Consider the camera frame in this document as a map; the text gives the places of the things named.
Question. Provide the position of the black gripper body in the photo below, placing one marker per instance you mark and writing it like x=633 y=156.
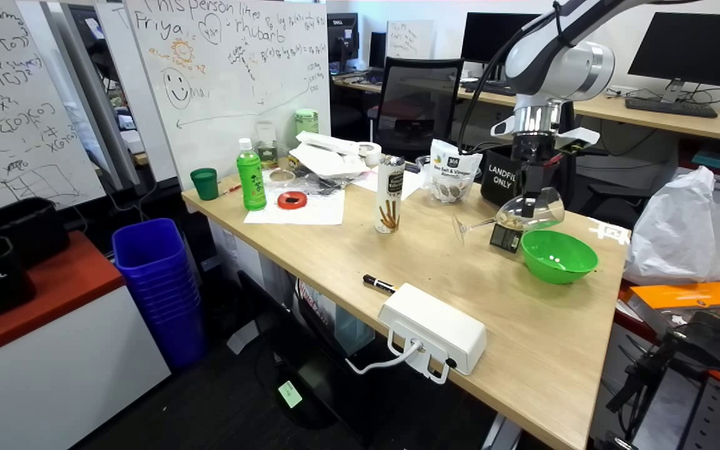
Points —
x=535 y=162

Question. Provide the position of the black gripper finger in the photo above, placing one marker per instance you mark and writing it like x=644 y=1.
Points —
x=505 y=238

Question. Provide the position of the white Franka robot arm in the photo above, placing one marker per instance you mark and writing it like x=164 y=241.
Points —
x=560 y=66

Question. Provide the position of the green plastic bowl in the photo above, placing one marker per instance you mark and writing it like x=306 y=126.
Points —
x=560 y=252

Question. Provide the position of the clear plastic bowl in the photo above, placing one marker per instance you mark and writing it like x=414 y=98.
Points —
x=448 y=195

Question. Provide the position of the dark green cup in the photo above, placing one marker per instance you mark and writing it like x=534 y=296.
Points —
x=206 y=185

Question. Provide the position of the black landfill bin with trash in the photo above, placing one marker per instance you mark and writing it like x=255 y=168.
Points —
x=499 y=177

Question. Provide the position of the crumpled clear plastic bag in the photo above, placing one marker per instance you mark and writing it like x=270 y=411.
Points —
x=451 y=166

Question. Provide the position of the white power box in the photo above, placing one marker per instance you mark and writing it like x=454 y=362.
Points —
x=436 y=326

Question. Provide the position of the tall clear canister black label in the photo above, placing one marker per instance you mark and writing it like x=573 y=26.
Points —
x=390 y=191

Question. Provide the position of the black mesh office chair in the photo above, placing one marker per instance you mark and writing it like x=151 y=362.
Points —
x=419 y=100

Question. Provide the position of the medium black monitor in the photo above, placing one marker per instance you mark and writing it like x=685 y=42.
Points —
x=494 y=32

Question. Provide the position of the black yellow marker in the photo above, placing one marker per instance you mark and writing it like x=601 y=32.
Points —
x=376 y=282

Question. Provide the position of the black desktop keyboard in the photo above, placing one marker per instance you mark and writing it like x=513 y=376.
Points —
x=669 y=103

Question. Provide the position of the white plastic bag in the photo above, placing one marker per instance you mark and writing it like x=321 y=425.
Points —
x=685 y=233

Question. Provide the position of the wooden office desk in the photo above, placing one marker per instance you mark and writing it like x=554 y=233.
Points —
x=711 y=126

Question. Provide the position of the small whiteboard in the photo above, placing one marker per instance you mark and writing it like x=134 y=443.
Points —
x=410 y=38

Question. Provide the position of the orange book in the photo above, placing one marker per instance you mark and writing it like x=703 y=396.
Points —
x=685 y=296

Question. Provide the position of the white paper sheet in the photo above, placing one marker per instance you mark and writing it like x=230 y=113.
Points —
x=318 y=212

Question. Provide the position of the black metal stand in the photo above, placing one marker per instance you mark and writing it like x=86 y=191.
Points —
x=650 y=366

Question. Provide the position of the large black monitor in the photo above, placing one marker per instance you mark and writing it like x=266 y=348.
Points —
x=694 y=45

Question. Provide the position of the white papers pile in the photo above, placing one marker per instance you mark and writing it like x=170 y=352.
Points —
x=325 y=157

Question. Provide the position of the light green container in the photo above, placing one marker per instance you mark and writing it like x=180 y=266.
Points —
x=306 y=126

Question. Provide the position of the clear glass jar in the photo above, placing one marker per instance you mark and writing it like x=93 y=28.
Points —
x=269 y=146

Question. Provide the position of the green plastic bottle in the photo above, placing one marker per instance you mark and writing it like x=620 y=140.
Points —
x=251 y=177

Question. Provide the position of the whiteboard with sun drawing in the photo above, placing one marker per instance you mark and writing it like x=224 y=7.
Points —
x=244 y=91

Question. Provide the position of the blue bin stack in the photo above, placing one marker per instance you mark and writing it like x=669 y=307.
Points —
x=161 y=290

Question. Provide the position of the white cabinet with red top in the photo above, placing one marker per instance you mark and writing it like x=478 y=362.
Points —
x=60 y=382

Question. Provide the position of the whiteboard with dense writing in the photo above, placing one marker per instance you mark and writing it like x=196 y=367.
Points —
x=19 y=115

